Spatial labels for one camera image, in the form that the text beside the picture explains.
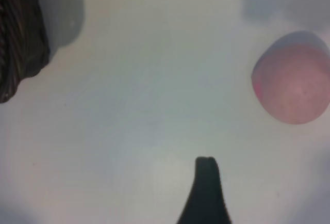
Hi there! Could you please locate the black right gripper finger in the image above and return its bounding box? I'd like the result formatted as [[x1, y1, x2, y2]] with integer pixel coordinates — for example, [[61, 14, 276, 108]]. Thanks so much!
[[176, 156, 233, 224]]

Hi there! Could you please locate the pink peach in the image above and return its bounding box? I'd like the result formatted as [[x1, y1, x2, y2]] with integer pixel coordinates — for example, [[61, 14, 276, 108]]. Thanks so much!
[[251, 30, 330, 125]]

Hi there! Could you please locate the dark brown wicker basket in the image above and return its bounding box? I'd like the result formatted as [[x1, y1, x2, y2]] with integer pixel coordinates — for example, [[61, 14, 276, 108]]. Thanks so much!
[[0, 0, 51, 104]]

